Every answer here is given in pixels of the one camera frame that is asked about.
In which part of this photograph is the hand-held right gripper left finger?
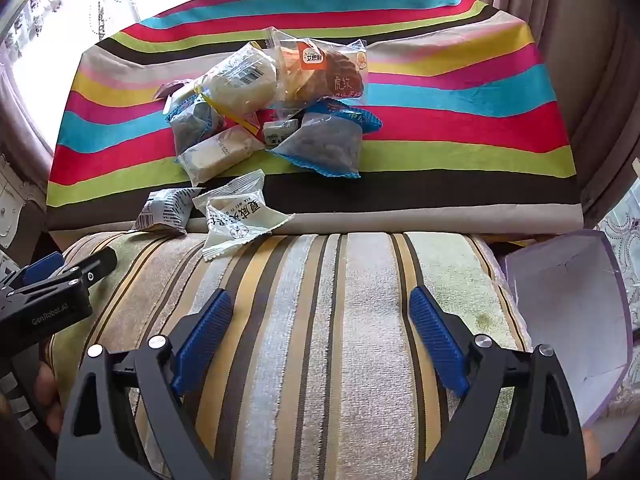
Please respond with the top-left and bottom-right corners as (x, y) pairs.
(56, 289), (236, 480)

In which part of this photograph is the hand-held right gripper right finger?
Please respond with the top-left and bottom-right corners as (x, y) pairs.
(407, 285), (588, 480)

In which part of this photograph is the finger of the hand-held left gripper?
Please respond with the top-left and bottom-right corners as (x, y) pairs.
(20, 252), (66, 286)
(59, 247), (119, 288)

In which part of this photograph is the white packet blue print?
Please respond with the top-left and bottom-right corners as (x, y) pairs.
(132, 186), (203, 236)

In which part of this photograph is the pale green white packet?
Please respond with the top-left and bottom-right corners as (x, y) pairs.
(192, 170), (296, 261)

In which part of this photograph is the purple paper box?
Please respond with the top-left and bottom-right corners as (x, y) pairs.
(502, 229), (633, 461)

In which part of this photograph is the white cake packet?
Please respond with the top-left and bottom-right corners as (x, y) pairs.
(177, 125), (266, 188)

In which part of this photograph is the blue cartoon snack packet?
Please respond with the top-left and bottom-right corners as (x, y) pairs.
(165, 92), (226, 161)
(267, 100), (383, 181)

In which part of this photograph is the white packet green print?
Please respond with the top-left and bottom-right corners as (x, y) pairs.
(262, 117), (301, 146)

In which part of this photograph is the clear bun packet yellow edge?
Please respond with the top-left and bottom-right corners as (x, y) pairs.
(192, 42), (278, 133)

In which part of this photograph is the clear bread packet orange label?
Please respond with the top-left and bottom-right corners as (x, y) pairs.
(262, 27), (371, 111)

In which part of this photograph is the person's left hand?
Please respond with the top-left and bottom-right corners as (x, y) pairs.
(30, 355), (66, 436)

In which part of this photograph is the white carved cabinet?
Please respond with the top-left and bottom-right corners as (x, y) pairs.
(0, 152), (56, 253)

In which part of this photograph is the beige striped sofa cushion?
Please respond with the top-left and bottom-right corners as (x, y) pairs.
(47, 230), (533, 480)

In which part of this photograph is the pink snack packet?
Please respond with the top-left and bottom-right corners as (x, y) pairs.
(154, 79), (196, 101)

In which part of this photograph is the white lace curtain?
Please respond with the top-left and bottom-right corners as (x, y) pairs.
(0, 0), (141, 161)
(597, 200), (640, 333)

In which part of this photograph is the colourful striped blanket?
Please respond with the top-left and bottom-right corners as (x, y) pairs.
(45, 0), (586, 241)

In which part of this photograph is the brown curtain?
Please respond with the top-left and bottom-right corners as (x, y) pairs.
(452, 0), (640, 231)

